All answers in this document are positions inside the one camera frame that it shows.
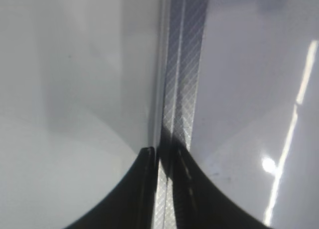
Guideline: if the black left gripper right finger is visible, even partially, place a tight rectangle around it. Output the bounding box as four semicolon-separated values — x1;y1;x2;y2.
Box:
172;149;268;229

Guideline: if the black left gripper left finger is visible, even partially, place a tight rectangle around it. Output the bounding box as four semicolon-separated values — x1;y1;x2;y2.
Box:
67;147;157;229

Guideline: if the white board with metal frame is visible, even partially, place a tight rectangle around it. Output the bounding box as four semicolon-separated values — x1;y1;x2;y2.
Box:
153;0;319;229

